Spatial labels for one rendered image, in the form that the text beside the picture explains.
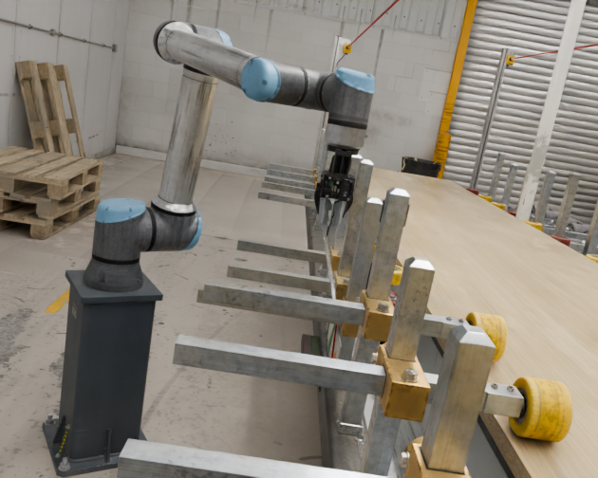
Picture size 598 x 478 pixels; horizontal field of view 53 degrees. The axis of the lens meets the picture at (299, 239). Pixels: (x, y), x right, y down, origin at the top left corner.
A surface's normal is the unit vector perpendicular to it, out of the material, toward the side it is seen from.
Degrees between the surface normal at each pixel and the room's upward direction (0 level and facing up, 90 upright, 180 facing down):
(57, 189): 90
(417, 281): 90
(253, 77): 90
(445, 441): 90
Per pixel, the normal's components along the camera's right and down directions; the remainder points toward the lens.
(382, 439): 0.00, 0.23
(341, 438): 0.17, -0.96
